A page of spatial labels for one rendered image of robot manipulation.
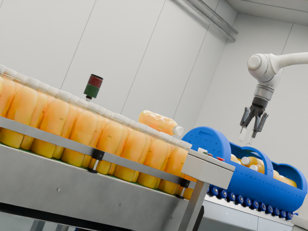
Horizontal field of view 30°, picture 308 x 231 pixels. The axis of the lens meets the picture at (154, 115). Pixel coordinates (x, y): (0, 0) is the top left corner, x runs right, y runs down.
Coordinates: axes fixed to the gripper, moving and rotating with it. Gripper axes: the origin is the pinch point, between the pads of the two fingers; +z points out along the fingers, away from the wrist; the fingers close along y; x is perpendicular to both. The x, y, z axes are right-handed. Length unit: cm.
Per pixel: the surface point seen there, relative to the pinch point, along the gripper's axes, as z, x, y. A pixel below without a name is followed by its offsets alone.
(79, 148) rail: 30, 112, -16
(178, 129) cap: 11, 61, -10
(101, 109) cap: 15, 104, -9
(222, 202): 34.1, 8.8, -6.7
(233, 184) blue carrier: 24.4, 7.7, -7.7
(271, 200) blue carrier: 25.6, -31.6, -6.9
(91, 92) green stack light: 9, 71, 38
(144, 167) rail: 30, 79, -16
